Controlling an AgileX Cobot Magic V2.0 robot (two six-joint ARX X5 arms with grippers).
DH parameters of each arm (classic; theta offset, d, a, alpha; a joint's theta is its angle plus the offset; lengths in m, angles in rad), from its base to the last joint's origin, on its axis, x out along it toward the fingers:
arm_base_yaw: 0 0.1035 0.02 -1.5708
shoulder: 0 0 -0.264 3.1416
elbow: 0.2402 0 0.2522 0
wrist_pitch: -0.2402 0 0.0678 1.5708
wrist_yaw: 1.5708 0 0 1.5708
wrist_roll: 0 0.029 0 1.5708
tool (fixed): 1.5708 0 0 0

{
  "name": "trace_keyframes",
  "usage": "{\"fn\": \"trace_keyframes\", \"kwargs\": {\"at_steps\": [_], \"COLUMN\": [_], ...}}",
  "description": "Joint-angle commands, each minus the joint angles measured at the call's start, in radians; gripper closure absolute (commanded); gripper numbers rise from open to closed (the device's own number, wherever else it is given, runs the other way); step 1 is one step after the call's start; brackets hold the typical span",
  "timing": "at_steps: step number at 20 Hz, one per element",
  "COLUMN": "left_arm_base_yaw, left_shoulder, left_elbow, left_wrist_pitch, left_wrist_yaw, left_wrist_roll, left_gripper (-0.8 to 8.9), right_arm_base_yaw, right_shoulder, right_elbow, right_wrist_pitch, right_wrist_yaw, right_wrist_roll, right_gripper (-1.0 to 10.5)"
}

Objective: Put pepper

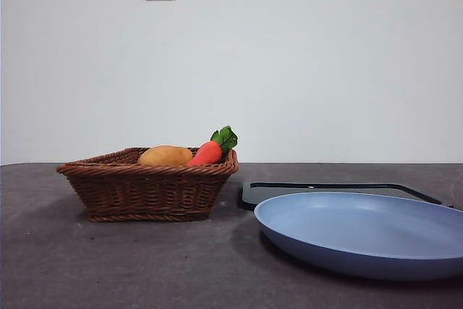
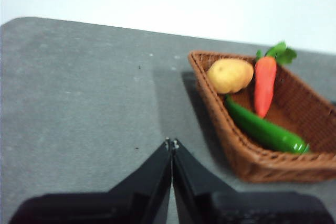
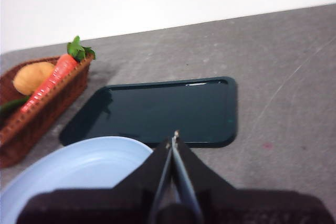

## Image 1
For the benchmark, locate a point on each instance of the blue round plate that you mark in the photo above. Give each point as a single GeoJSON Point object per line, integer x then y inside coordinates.
{"type": "Point", "coordinates": [343, 225]}

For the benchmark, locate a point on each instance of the orange carrot with green leaves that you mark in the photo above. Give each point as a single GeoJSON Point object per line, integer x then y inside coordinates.
{"type": "Point", "coordinates": [208, 153]}

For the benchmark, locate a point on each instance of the black cutting board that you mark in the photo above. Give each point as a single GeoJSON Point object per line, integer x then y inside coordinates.
{"type": "Point", "coordinates": [253, 198]}

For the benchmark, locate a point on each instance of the yellow-brown potato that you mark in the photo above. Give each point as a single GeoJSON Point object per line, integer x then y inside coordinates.
{"type": "Point", "coordinates": [164, 156]}

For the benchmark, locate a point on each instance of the brown wicker basket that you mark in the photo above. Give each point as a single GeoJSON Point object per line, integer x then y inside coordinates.
{"type": "Point", "coordinates": [144, 193]}

